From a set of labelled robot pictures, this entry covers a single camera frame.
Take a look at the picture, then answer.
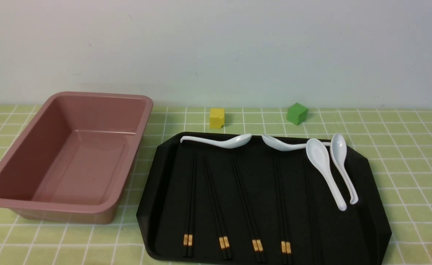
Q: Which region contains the black chopstick gold band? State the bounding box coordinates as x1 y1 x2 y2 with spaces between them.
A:
231 156 266 264
278 157 293 265
273 156 288 265
187 153 197 258
231 156 263 264
206 156 232 260
182 155 193 258
203 155 229 260

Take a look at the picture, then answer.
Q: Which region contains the yellow foam cube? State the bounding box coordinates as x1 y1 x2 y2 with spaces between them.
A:
209 108 225 129

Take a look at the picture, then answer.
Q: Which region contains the white ceramic soup spoon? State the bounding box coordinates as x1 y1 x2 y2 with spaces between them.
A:
306 138 347 211
179 134 253 149
261 134 331 152
330 134 358 205

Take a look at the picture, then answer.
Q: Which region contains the black plastic serving tray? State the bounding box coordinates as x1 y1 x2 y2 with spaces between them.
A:
136 131 391 265

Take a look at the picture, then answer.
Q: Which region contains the green foam cube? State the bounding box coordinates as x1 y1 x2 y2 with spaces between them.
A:
286 102 308 125

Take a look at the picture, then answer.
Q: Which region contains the pink rectangular plastic bin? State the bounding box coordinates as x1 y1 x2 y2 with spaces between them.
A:
0 92 153 224

